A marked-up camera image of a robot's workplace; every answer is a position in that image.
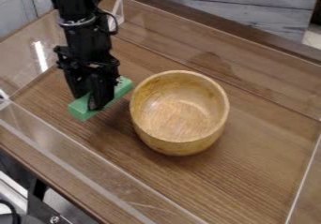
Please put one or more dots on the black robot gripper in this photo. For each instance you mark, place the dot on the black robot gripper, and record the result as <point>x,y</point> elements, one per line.
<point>86,60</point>

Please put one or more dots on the green rectangular block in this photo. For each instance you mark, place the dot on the green rectangular block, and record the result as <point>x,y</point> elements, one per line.
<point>79,107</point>

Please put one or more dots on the brown wooden bowl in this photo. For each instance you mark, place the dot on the brown wooden bowl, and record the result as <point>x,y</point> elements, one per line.
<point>179,110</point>

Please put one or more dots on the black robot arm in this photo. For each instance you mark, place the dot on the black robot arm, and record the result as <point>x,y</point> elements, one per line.
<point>75,9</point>

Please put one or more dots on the clear acrylic corner bracket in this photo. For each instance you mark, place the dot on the clear acrylic corner bracket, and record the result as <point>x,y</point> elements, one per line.
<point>116,14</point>

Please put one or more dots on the clear acrylic tray wall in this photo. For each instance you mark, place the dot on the clear acrylic tray wall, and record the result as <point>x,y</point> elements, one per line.
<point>110,194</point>

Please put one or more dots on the black table leg bracket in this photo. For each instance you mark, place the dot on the black table leg bracket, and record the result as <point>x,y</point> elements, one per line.
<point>37,208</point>

